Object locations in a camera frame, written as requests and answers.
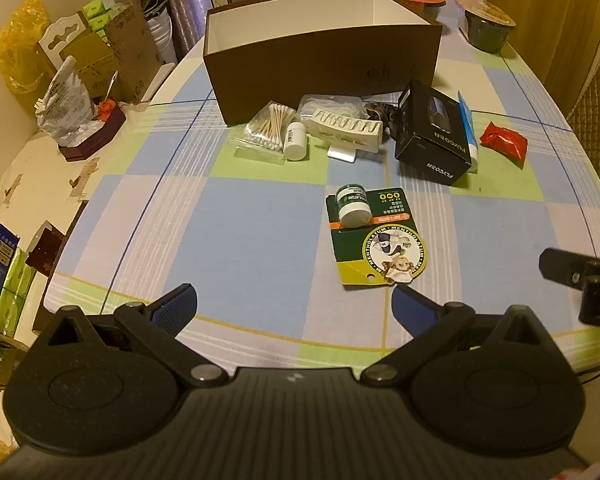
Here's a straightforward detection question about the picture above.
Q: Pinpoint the desktop with checked tablecloth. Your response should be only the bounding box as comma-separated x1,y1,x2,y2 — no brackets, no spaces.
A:
42,10,600,376

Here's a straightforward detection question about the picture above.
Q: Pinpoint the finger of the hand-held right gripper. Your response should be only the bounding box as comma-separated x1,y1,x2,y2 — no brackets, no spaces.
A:
539,247,600,327

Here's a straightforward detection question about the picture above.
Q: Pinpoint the black product box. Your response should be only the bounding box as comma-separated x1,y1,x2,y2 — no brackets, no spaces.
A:
394,80,473,186

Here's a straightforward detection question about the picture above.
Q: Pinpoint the yellow plastic bag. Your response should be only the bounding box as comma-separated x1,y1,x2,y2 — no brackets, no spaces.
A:
0,0,54,96

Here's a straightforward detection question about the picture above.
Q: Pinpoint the white plastic bucket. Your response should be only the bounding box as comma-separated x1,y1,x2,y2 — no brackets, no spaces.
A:
142,0,179,66

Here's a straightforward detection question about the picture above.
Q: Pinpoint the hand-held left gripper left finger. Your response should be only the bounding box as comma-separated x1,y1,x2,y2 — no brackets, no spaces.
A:
32,282,231,388

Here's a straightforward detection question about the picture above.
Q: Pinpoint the small white pill bottle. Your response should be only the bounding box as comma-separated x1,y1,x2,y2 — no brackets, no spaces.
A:
283,121,309,161

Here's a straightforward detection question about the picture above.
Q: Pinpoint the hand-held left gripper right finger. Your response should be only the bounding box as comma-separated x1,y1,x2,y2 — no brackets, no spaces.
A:
360,282,556,388

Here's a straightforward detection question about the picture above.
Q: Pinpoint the cardboard box with white flap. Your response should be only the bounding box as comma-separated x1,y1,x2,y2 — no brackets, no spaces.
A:
32,10,117,102

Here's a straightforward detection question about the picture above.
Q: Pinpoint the dark fabric scrunchie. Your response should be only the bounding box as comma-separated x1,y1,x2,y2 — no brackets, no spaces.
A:
362,101,404,142

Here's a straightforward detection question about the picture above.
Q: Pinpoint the stack of green tissue packs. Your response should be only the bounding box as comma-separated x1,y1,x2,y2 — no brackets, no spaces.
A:
82,0,126,37

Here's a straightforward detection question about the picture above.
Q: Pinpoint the green balm jar blister card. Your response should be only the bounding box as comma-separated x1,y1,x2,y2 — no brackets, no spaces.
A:
326,183,427,288

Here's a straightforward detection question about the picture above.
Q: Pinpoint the quilted beige chair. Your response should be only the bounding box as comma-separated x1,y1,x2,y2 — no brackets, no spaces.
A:
566,34,600,211

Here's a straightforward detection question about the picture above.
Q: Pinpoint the cream printed cloth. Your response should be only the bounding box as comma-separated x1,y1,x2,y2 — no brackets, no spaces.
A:
0,100,181,311

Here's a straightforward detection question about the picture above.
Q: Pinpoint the white hair claw clip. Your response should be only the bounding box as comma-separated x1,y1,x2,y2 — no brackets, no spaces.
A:
307,108,385,164

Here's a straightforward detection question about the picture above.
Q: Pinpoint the bag of cotton swabs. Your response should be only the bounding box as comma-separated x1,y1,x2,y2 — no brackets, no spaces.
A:
230,101,298,161

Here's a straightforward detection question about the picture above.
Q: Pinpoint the clear box of floss picks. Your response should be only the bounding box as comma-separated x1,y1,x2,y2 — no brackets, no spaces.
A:
297,94,366,126

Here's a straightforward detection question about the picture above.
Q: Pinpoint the blue hand cream tube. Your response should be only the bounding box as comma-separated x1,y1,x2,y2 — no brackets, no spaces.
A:
456,91,481,173

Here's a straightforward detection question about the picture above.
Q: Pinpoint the white plastic frame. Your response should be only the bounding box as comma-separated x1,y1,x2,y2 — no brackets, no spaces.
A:
139,60,179,104

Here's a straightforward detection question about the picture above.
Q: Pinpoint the red snack packet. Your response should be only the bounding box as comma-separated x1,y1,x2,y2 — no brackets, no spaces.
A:
480,121,529,165

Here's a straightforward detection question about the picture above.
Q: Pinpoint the dark red hexagonal box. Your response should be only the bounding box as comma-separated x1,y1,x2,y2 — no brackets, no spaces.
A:
57,100,127,162

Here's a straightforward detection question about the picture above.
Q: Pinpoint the dark green instant noodle bowl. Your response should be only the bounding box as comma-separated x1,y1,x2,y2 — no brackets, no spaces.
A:
454,0,517,54

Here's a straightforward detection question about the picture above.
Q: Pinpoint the brown cardboard storage box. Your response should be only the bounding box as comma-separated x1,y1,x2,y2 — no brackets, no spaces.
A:
202,0,443,126

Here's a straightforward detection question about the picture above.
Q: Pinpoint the small dark brown box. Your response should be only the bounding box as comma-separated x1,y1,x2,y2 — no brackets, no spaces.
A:
25,220,66,277

